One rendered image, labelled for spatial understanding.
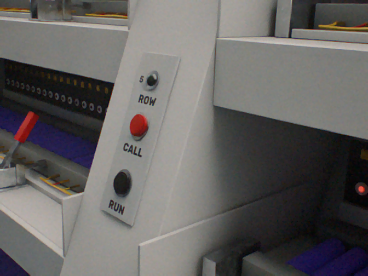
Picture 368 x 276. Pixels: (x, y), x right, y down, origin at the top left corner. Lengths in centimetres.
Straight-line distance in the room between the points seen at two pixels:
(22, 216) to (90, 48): 17
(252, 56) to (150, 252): 14
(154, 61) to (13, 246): 24
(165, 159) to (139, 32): 11
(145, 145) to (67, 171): 21
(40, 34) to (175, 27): 20
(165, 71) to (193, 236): 12
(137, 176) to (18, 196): 22
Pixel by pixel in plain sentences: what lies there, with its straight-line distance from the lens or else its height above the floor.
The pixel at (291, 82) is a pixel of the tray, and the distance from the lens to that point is 28.
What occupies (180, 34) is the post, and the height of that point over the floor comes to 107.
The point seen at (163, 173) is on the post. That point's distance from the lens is 32.
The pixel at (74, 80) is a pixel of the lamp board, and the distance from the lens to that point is 73.
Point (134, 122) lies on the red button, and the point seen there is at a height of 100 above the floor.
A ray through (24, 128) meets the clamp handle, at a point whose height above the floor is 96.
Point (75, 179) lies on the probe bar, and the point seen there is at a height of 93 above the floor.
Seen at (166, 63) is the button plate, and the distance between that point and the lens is 34.
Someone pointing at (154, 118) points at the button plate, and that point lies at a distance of 33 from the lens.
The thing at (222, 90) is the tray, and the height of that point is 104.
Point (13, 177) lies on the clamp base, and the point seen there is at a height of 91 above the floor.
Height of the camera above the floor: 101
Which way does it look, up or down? 1 degrees down
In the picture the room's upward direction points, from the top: 16 degrees clockwise
